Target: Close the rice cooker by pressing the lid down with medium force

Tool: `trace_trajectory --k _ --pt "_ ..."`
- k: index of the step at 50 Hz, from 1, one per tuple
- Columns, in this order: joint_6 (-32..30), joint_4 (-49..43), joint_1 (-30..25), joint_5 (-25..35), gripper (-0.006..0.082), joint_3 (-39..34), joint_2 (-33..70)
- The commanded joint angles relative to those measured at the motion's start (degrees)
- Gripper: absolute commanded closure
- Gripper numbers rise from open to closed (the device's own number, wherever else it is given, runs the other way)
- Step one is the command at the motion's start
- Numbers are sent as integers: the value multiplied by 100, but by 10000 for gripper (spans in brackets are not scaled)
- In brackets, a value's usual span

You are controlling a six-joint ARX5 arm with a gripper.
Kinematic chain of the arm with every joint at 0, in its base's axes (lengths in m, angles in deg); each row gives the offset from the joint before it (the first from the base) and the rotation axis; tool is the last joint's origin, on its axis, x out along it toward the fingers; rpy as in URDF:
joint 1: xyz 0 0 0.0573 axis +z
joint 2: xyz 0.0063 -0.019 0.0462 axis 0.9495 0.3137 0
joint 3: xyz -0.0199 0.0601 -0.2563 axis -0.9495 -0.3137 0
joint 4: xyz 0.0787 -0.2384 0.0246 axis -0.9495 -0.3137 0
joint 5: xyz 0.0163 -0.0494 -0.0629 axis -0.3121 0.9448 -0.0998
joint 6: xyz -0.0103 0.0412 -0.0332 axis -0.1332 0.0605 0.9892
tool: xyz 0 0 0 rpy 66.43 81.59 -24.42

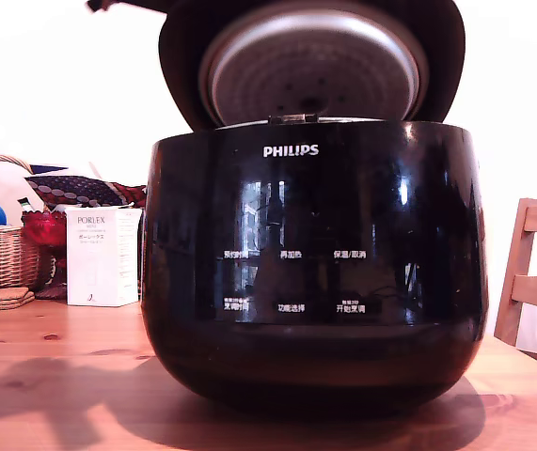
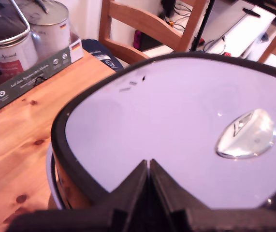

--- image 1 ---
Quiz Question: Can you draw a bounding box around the black rice cooker lid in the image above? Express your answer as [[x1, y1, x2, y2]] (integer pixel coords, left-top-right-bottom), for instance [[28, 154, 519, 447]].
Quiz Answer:
[[156, 0, 467, 131]]

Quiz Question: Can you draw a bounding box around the dark dotted patterned cushion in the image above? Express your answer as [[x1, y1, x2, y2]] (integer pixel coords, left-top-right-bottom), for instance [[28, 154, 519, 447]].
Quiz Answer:
[[24, 174, 148, 211]]

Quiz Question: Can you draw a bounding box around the white Porlex box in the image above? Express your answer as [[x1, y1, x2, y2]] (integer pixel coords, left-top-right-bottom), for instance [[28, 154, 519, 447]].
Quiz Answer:
[[65, 206, 144, 308]]

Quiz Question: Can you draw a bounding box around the red glass goblet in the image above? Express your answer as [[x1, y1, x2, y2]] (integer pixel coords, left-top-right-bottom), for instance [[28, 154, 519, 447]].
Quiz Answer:
[[20, 210, 69, 301]]

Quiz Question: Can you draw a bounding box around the black Philips rice cooker body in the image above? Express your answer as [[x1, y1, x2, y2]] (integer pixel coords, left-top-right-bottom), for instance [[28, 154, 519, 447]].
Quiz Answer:
[[142, 112, 492, 415]]

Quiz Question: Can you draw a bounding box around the wooden chair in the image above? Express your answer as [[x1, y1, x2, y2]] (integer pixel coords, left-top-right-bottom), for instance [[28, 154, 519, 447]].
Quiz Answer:
[[493, 197, 537, 365]]

